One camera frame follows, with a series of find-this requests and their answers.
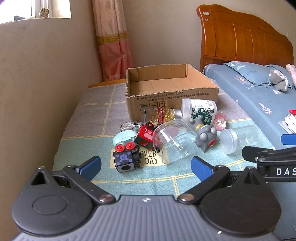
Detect grey toy figure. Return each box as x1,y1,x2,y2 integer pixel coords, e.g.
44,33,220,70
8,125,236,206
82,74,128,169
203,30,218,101
189,115,220,153

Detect white bottle green label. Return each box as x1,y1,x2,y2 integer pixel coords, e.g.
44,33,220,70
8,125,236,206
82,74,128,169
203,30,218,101
181,98,218,126

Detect brown cardboard box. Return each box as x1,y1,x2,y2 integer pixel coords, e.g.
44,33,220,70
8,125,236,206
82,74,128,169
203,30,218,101
125,64,220,119

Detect window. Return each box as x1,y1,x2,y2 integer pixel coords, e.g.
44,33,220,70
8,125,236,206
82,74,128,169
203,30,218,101
0,0,72,24

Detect black cube toy red buttons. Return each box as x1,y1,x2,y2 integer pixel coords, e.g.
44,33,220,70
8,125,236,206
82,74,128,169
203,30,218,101
113,142,141,174

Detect small clear jar white lid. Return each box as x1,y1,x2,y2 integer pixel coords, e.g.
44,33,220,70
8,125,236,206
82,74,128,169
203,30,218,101
219,125,259,155

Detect grey and teal checked blanket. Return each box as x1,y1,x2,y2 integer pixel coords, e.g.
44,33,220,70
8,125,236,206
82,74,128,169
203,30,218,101
52,82,278,197

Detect clear correction tape dispenser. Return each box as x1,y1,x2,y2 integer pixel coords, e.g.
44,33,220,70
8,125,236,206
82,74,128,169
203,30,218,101
120,121,142,132

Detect large clear jar red lid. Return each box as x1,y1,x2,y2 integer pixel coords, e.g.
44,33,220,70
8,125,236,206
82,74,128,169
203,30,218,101
153,118,197,165

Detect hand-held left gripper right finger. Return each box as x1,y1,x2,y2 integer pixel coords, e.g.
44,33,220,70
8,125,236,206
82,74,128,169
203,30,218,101
177,156,266,205

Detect small pink bottle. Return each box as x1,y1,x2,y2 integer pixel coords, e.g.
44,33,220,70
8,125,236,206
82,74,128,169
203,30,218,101
213,111,227,130

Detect pink curtain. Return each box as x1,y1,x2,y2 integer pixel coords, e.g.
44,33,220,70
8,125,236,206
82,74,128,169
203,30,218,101
92,0,134,82

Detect blue floral pillow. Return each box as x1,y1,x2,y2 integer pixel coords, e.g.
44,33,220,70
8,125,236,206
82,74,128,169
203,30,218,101
223,61,292,87

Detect wooden headboard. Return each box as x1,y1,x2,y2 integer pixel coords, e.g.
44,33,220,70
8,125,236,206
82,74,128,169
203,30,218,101
196,4,295,72

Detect grey plush toy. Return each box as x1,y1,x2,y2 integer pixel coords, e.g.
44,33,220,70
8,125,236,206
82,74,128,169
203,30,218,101
268,68,291,92

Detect clear jar of yellow capsules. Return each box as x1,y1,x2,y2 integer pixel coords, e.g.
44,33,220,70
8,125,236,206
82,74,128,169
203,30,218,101
141,105,183,124

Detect blue floral bed sheet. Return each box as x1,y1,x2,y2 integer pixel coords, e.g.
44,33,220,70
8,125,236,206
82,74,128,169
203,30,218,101
202,64,296,150

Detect stack of papers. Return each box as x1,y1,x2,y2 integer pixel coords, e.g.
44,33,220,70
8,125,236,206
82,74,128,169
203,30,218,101
279,113,296,134

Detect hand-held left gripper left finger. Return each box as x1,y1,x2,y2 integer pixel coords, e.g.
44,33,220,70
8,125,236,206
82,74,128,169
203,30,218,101
30,156,116,205

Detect red and green cube toy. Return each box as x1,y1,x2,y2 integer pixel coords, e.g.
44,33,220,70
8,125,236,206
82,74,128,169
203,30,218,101
134,123,155,150

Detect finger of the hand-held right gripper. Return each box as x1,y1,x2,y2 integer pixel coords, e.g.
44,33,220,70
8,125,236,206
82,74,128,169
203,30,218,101
280,133,296,146
242,146,296,163

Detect mint green plastic case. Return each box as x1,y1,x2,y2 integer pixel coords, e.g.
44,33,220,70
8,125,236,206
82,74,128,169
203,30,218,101
113,130,136,147

